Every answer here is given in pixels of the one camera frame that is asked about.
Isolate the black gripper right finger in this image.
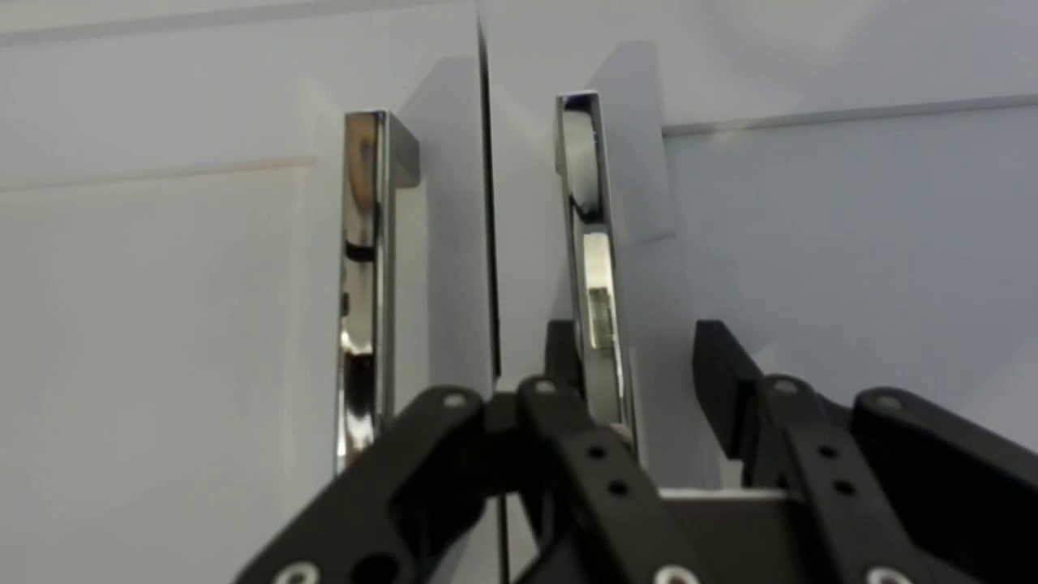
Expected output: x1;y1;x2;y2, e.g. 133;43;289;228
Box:
692;318;1038;584

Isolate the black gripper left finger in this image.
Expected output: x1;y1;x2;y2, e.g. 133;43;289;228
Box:
231;318;708;584

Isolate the chrome cabinet door handle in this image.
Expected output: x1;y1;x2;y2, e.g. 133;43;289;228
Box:
335;108;426;478
552;86;642;447

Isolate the white cabinet door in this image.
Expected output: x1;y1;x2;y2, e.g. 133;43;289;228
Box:
0;0;504;584
479;0;1038;584

